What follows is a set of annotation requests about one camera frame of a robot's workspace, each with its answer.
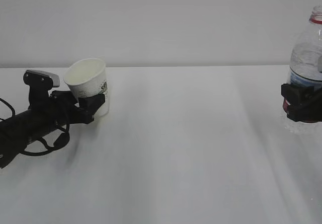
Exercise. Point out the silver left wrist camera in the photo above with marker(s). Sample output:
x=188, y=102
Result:
x=41, y=79

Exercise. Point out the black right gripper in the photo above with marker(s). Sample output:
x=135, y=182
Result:
x=301, y=104

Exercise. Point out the clear water bottle red label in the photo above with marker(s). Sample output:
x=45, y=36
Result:
x=303, y=66

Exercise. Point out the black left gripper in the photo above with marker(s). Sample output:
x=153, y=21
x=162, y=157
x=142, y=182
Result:
x=81, y=110

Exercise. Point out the white paper cup green print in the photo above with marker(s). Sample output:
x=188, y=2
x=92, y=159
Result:
x=86, y=78

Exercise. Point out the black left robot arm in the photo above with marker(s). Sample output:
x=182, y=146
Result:
x=44, y=127

